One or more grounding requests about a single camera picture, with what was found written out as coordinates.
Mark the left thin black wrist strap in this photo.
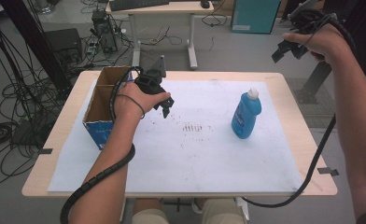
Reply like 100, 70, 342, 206
115, 93, 147, 120

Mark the teal box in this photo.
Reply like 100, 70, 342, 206
231, 0, 282, 35

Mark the thin cable under desk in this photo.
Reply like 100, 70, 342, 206
140, 26, 184, 46

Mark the person's right leg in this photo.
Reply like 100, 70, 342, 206
201, 198, 246, 224

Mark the person's right hand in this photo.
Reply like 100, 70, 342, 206
282, 23, 349, 64

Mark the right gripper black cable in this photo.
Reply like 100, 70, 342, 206
241, 8, 358, 209

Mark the blue cardboard box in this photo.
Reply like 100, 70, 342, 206
82, 65, 142, 151

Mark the dark grid floor mat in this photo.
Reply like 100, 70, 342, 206
285, 77, 352, 130

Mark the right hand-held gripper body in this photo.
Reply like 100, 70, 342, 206
287, 0, 332, 35

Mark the white table mat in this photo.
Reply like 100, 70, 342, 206
47, 78, 305, 194

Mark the person's left hand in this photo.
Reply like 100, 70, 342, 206
114, 82, 172, 121

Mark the black floor box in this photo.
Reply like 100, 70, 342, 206
44, 28, 83, 64

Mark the black slanted pole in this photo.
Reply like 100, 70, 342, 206
0, 0, 73, 91

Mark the person's leg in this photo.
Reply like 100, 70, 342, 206
131, 198, 170, 224
201, 198, 246, 224

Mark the white desk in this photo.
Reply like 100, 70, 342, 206
106, 0, 215, 70

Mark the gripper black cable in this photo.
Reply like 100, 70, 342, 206
59, 65, 146, 224
241, 8, 358, 209

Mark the white shoe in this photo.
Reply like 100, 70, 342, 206
190, 199, 204, 215

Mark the person's left leg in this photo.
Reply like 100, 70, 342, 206
131, 198, 170, 224

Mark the black keyboard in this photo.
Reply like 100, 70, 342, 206
108, 0, 170, 12

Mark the floor cable bundle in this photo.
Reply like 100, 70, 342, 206
0, 18, 70, 188

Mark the blue detergent bottle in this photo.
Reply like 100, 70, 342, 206
231, 88, 262, 140

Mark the black computer tower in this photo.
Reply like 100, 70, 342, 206
91, 9, 119, 54

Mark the black cable loop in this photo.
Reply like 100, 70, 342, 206
201, 13, 228, 28

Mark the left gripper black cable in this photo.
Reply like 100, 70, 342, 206
59, 65, 146, 224

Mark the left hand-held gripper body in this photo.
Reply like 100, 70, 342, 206
134, 55, 167, 95

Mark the black metal stand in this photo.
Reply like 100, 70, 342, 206
296, 60, 333, 105

